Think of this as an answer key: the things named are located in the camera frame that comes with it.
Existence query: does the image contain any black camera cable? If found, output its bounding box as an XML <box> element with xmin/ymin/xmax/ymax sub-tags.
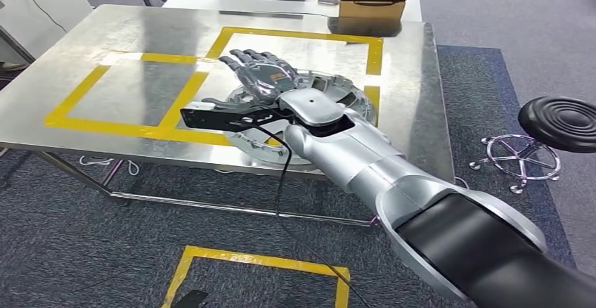
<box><xmin>242</xmin><ymin>119</ymin><xmax>371</xmax><ymax>308</ymax></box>

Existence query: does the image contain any silver wheel hubcap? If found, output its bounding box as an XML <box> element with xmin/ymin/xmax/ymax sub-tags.
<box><xmin>222</xmin><ymin>69</ymin><xmax>377</xmax><ymax>166</ymax></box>

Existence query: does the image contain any white floor cable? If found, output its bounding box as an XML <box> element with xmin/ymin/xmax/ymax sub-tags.
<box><xmin>79</xmin><ymin>155</ymin><xmax>469</xmax><ymax>191</ymax></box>

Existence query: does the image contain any steel workbench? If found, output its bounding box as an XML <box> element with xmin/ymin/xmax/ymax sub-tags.
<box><xmin>0</xmin><ymin>4</ymin><xmax>455</xmax><ymax>228</ymax></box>

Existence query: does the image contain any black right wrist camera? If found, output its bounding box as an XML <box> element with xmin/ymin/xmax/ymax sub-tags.
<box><xmin>180</xmin><ymin>101</ymin><xmax>294</xmax><ymax>134</ymax></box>

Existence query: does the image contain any black wall cable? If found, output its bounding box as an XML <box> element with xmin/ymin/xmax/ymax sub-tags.
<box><xmin>0</xmin><ymin>0</ymin><xmax>68</xmax><ymax>34</ymax></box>

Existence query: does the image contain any chrome stool base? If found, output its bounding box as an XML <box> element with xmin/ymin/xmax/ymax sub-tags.
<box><xmin>469</xmin><ymin>134</ymin><xmax>562</xmax><ymax>195</ymax></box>

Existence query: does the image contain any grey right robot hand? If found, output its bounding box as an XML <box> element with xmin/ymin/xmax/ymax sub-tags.
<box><xmin>202</xmin><ymin>49</ymin><xmax>302</xmax><ymax>112</ymax></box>

